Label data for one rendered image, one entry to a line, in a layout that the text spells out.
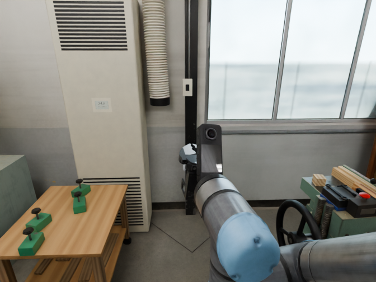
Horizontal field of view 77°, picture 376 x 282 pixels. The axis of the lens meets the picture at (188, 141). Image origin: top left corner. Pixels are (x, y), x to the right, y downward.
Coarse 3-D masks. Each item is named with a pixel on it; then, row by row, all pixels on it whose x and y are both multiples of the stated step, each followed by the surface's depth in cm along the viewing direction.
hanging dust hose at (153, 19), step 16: (144, 0) 155; (160, 0) 155; (144, 16) 158; (160, 16) 157; (144, 32) 163; (160, 32) 160; (160, 48) 163; (160, 64) 167; (160, 80) 171; (160, 96) 174
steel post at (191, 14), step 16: (192, 0) 162; (192, 16) 166; (192, 32) 170; (192, 48) 173; (192, 64) 177; (192, 80) 181; (192, 96) 186; (192, 112) 190; (192, 128) 195; (192, 208) 223
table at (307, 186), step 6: (306, 180) 109; (330, 180) 109; (336, 180) 109; (300, 186) 113; (306, 186) 109; (312, 186) 104; (318, 186) 104; (324, 186) 104; (306, 192) 109; (312, 192) 105; (318, 192) 100; (312, 198) 105; (330, 234) 81
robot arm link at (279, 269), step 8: (280, 264) 36; (216, 272) 33; (272, 272) 35; (280, 272) 35; (216, 280) 34; (224, 280) 33; (232, 280) 32; (264, 280) 34; (272, 280) 35; (280, 280) 35
